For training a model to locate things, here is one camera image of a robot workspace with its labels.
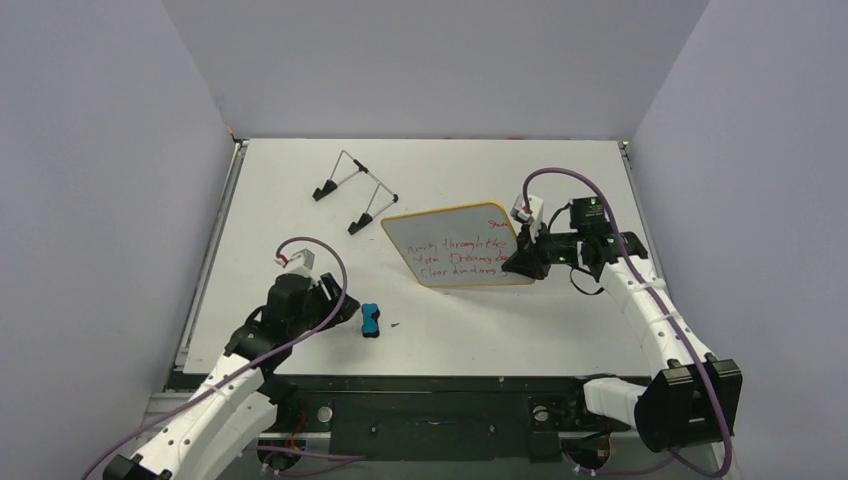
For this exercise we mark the blue whiteboard eraser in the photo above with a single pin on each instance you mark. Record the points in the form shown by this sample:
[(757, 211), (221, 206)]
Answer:
[(370, 320)]

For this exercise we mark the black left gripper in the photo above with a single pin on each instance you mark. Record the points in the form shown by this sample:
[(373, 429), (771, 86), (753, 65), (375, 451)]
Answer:
[(330, 289)]

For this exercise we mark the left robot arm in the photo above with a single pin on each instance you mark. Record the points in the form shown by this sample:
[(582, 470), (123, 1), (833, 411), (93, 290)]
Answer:
[(241, 395)]

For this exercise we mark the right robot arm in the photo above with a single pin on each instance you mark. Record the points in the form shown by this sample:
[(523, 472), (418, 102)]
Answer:
[(693, 396)]

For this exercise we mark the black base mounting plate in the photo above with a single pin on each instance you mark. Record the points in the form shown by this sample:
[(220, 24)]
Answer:
[(438, 418)]

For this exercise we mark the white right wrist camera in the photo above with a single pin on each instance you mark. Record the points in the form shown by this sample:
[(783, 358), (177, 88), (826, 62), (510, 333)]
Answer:
[(528, 211)]

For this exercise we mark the yellow framed whiteboard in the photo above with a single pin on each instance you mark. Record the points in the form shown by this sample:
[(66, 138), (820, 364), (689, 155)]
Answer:
[(457, 246)]

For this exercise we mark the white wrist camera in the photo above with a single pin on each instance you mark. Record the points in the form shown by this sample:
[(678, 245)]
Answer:
[(299, 263), (528, 211)]

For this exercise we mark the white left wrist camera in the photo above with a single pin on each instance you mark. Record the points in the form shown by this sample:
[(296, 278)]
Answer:
[(299, 263)]

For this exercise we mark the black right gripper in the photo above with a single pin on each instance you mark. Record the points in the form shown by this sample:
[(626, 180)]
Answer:
[(535, 250)]

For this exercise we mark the aluminium extrusion rail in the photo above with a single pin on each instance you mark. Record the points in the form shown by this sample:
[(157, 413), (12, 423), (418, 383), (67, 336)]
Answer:
[(158, 405)]

